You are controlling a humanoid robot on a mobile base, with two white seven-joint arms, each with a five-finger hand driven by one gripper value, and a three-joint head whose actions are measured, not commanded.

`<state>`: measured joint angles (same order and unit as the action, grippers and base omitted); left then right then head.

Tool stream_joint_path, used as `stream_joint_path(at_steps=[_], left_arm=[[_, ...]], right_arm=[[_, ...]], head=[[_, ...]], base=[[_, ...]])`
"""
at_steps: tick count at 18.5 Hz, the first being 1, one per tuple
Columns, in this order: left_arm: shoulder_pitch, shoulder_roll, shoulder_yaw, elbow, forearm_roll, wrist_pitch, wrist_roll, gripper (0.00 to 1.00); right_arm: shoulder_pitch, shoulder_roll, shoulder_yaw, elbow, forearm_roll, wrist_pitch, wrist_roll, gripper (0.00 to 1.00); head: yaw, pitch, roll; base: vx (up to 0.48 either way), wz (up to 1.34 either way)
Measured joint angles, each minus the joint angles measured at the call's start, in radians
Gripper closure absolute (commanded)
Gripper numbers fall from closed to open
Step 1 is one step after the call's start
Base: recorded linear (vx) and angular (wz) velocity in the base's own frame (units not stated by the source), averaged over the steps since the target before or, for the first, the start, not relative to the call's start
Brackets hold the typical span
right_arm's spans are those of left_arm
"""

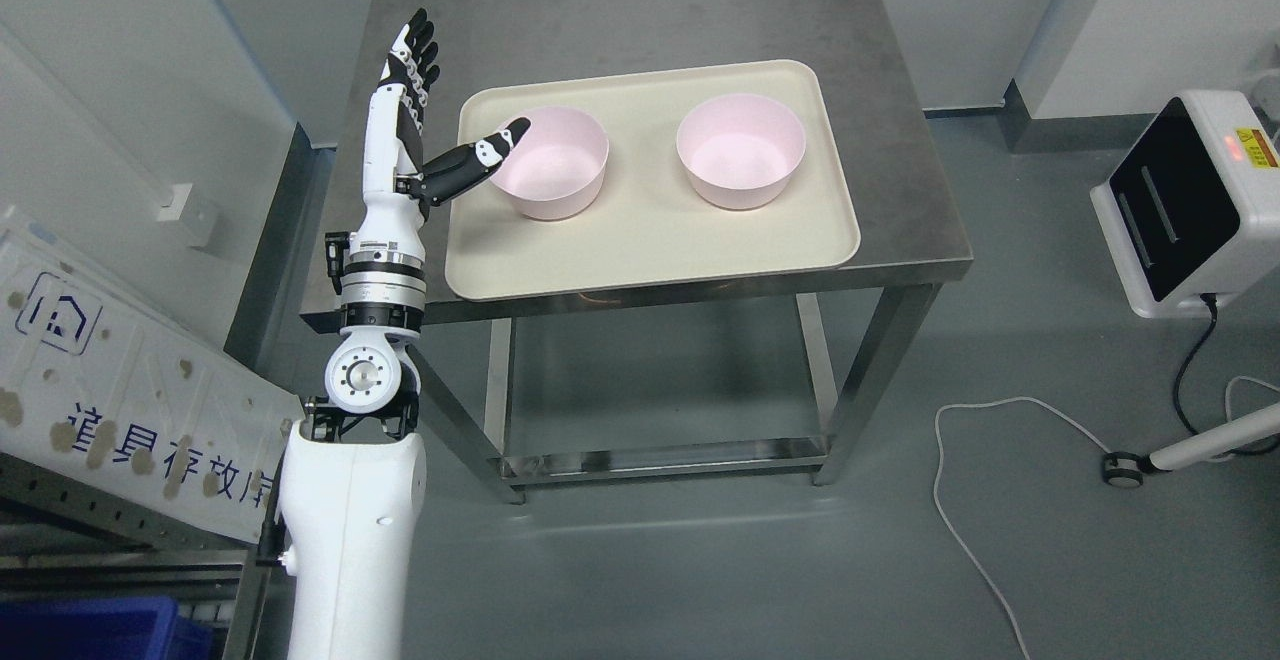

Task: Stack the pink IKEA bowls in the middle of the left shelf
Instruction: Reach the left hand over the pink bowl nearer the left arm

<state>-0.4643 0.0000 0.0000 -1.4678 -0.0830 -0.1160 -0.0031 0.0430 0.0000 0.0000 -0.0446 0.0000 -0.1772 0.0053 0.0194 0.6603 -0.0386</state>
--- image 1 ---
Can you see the metal shelf rack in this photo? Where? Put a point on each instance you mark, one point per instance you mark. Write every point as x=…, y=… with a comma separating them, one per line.
x=65, y=539

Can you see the white black device on stand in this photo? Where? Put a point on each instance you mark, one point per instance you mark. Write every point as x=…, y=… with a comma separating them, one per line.
x=1193, y=208

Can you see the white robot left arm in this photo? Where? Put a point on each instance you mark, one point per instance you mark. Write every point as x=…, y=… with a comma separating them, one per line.
x=352, y=508

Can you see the white sign board blue text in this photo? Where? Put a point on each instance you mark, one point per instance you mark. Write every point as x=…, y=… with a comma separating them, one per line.
x=101, y=389

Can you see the pink bowl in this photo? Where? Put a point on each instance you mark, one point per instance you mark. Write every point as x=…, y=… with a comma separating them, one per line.
x=740, y=150
x=557, y=168

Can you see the blue plastic bin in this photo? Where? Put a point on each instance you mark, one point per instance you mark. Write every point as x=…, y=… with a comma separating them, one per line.
x=147, y=627

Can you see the stainless steel table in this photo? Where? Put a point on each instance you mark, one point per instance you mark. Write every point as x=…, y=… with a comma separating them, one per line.
x=857, y=320

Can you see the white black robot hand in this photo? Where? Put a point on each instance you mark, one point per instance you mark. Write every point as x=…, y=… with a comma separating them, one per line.
x=399, y=185

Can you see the white wall socket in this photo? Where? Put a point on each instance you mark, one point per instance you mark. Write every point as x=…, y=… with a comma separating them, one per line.
x=189, y=216

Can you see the cream plastic tray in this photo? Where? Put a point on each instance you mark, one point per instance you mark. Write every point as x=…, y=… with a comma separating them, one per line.
x=647, y=227

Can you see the white stand leg with caster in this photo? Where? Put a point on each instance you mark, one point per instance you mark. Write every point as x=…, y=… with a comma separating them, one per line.
x=1129, y=470

